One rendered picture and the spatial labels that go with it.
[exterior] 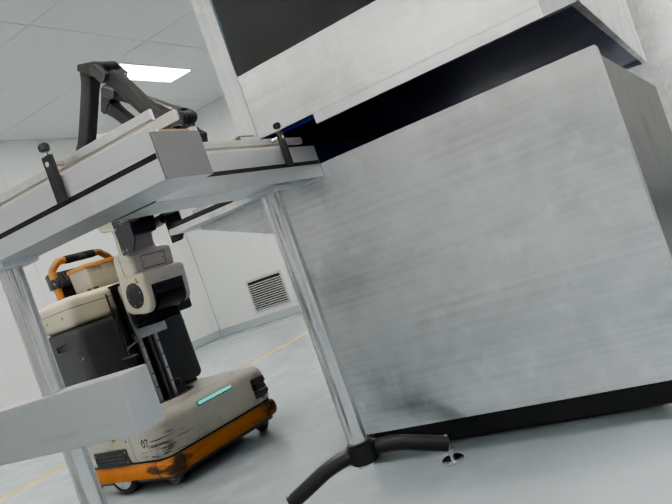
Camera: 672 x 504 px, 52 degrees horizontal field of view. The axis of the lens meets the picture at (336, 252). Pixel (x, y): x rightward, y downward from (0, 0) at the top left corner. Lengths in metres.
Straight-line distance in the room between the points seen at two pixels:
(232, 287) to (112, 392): 7.98
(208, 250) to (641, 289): 8.11
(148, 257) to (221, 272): 6.59
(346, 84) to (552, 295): 0.77
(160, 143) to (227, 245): 8.09
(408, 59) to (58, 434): 1.21
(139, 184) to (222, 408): 1.74
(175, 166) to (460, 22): 0.88
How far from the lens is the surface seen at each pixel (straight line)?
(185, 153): 1.23
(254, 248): 9.01
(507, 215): 1.76
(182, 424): 2.71
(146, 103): 2.43
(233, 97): 2.10
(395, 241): 1.87
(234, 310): 9.42
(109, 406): 1.43
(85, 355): 2.92
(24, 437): 1.67
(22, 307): 1.59
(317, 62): 1.95
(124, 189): 1.24
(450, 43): 1.80
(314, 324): 1.78
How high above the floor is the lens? 0.64
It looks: level
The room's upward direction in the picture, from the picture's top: 20 degrees counter-clockwise
